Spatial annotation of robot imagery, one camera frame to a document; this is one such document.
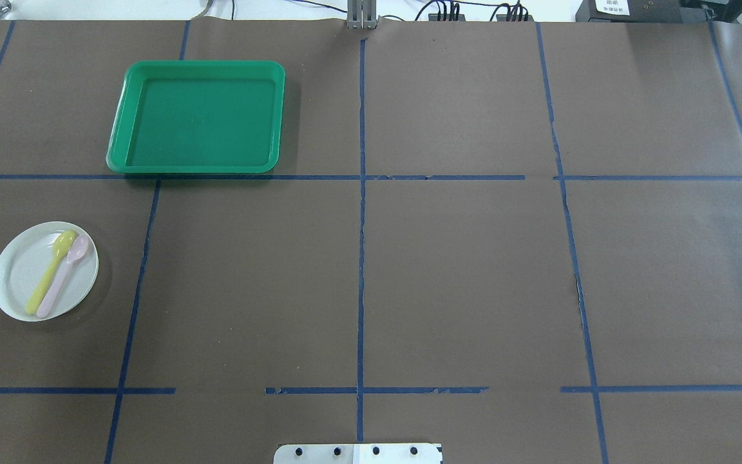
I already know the yellow plastic spoon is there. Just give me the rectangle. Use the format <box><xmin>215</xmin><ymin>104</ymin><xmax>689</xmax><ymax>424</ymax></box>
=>
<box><xmin>26</xmin><ymin>229</ymin><xmax>79</xmax><ymax>315</ymax></box>

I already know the black box with label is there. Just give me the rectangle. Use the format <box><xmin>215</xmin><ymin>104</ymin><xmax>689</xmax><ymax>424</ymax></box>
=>
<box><xmin>575</xmin><ymin>1</ymin><xmax>707</xmax><ymax>24</ymax></box>

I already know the black power strip left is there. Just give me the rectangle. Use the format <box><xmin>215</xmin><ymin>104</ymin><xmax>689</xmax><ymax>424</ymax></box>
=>
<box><xmin>414</xmin><ymin>1</ymin><xmax>462</xmax><ymax>23</ymax></box>

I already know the pink plastic spoon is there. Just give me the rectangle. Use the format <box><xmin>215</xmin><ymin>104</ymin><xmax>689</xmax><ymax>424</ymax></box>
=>
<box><xmin>36</xmin><ymin>235</ymin><xmax>91</xmax><ymax>319</ymax></box>

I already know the white round plate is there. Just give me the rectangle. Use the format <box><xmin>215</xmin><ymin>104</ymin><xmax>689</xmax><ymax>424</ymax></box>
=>
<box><xmin>0</xmin><ymin>221</ymin><xmax>99</xmax><ymax>322</ymax></box>

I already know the green plastic tray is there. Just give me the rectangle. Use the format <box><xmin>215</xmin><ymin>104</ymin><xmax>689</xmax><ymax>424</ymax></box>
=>
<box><xmin>106</xmin><ymin>61</ymin><xmax>286</xmax><ymax>175</ymax></box>

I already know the black power strip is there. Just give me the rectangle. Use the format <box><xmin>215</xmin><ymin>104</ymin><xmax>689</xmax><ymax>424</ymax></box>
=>
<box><xmin>490</xmin><ymin>1</ymin><xmax>534</xmax><ymax>23</ymax></box>
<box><xmin>414</xmin><ymin>1</ymin><xmax>462</xmax><ymax>23</ymax></box>

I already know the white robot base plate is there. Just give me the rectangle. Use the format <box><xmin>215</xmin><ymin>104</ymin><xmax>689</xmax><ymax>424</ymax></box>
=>
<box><xmin>273</xmin><ymin>443</ymin><xmax>444</xmax><ymax>463</ymax></box>

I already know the black power strip right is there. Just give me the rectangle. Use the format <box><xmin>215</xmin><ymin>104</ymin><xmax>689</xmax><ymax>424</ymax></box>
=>
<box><xmin>490</xmin><ymin>1</ymin><xmax>534</xmax><ymax>23</ymax></box>

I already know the aluminium frame post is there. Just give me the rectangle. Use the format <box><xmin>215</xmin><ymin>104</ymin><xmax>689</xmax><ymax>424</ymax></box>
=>
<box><xmin>347</xmin><ymin>0</ymin><xmax>379</xmax><ymax>30</ymax></box>

